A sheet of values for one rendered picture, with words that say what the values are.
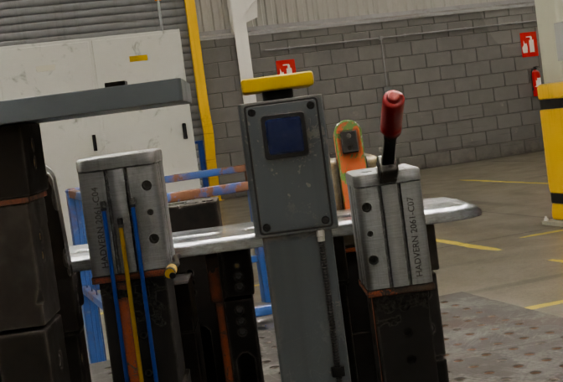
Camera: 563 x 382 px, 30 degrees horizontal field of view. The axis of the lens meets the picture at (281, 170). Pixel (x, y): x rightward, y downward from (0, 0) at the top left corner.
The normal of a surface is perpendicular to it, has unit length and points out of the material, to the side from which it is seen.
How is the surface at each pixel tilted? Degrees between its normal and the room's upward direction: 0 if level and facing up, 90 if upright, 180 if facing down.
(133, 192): 90
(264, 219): 90
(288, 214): 90
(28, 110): 90
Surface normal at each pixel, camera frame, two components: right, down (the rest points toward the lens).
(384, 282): 0.04, 0.05
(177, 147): 0.32, 0.01
